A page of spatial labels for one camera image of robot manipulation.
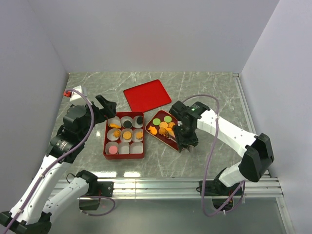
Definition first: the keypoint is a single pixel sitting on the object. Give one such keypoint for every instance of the orange flower cookie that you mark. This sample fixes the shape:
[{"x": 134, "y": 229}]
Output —
[{"x": 139, "y": 135}]

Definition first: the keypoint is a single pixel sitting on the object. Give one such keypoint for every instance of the orange sandwich cookie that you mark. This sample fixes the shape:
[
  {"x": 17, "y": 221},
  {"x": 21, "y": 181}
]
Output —
[
  {"x": 170, "y": 133},
  {"x": 127, "y": 135}
]

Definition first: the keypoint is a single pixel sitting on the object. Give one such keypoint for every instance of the black sandwich cookie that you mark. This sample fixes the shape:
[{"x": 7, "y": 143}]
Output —
[
  {"x": 127, "y": 124},
  {"x": 139, "y": 120}
]

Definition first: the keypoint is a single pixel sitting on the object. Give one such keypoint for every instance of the metal tongs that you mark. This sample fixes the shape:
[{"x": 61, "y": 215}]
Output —
[{"x": 179, "y": 147}]

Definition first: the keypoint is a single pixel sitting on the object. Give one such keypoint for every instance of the red box lid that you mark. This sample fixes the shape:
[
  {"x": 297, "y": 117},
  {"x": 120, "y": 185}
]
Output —
[{"x": 147, "y": 96}]

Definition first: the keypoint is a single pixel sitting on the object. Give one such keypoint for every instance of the aluminium rail frame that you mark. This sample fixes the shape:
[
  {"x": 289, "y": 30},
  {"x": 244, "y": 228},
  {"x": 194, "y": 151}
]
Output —
[{"x": 182, "y": 188}]

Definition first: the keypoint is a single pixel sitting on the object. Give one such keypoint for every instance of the green round cookie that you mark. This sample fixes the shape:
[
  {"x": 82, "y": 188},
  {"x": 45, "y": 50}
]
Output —
[{"x": 156, "y": 121}]

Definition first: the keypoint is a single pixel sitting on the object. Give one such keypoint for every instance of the dark red gold-rimmed tray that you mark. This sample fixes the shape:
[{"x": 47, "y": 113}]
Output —
[{"x": 168, "y": 126}]

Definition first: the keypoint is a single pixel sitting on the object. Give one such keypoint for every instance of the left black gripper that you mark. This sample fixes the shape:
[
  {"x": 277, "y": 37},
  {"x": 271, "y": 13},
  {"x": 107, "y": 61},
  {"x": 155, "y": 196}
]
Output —
[{"x": 108, "y": 110}]

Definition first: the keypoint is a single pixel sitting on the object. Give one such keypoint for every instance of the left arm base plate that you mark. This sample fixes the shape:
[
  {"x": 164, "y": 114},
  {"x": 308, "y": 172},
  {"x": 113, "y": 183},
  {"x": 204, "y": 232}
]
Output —
[{"x": 102, "y": 188}]

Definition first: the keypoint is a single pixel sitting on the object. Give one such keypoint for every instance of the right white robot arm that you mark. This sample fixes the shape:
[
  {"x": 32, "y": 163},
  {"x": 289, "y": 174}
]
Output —
[{"x": 255, "y": 150}]

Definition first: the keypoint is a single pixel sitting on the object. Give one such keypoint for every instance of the red cookie box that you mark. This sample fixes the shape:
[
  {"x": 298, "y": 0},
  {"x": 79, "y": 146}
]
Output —
[{"x": 127, "y": 149}]

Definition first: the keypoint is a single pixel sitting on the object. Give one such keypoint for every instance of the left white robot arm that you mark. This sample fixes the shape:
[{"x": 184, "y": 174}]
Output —
[{"x": 35, "y": 212}]

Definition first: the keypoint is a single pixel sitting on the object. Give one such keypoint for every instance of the orange swirl cookie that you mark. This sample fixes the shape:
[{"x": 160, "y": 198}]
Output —
[
  {"x": 117, "y": 133},
  {"x": 162, "y": 131}
]

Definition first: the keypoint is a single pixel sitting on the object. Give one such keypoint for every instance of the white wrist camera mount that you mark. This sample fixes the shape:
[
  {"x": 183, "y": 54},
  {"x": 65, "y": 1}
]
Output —
[{"x": 74, "y": 98}]

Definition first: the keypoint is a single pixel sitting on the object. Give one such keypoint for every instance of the orange fish cookie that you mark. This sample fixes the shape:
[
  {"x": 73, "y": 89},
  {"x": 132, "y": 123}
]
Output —
[
  {"x": 153, "y": 130},
  {"x": 113, "y": 125}
]

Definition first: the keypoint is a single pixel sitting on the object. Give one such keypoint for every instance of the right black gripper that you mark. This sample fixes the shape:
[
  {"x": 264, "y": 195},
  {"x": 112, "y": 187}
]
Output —
[{"x": 193, "y": 141}]

